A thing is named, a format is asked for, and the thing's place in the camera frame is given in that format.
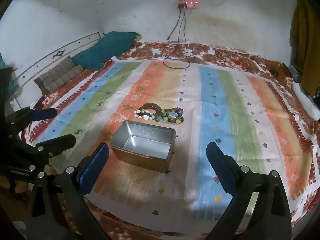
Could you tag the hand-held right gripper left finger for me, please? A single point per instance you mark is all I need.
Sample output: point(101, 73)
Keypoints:
point(93, 169)

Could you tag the clear plastic packet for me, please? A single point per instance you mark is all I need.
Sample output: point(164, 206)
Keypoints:
point(140, 140)

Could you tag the teal blanket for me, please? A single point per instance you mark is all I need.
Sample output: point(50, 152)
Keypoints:
point(100, 50)

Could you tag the white oblong bundle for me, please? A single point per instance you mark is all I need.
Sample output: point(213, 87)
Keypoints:
point(306, 102)

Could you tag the white bed headboard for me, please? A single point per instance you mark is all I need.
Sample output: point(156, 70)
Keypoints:
point(37, 62)

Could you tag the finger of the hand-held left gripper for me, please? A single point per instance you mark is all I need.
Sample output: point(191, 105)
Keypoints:
point(58, 142)
point(43, 113)

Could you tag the brown striped cushion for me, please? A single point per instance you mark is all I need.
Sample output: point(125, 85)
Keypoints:
point(60, 75)

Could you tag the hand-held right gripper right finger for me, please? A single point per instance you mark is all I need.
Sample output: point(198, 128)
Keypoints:
point(221, 166)

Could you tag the power strip with red lights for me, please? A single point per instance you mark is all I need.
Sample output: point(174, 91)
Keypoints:
point(188, 3)

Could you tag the striped printed cloth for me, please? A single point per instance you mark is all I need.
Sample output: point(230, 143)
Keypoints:
point(212, 105)

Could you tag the yellow hanging cloth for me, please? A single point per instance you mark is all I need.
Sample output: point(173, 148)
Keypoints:
point(303, 42)

